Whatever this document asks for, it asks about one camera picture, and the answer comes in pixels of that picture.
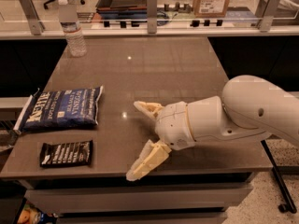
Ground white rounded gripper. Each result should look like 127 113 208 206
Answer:
126 101 195 181

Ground black rxbar chocolate wrapper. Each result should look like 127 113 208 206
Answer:
39 140 93 168

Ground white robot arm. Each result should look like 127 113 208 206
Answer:
126 75 299 181

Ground clear plastic water bottle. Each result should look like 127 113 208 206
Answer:
58 0 87 57

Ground blue Kettle chips bag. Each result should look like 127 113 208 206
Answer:
13 86 104 134

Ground grey upper drawer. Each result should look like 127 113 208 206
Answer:
25 183 253 214

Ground grey drawer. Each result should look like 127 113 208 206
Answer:
25 183 253 214
57 212 227 224

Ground grey lower drawer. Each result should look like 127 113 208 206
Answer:
57 212 227 224

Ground grey open tray bin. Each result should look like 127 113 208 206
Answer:
94 0 155 14

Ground brown cardboard box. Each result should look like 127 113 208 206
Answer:
192 0 230 18

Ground colourful snack packets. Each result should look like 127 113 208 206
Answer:
17 203 57 224

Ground black floor bar with wheel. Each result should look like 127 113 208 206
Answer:
261 140 297 214

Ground grey metal post middle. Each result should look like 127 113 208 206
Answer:
147 0 157 34

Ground grey metal post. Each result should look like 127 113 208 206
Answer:
257 0 280 32
147 0 157 34
19 0 45 35

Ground grey metal post left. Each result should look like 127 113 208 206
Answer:
19 0 45 35

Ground grey metal post right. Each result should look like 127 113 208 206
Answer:
257 0 280 32

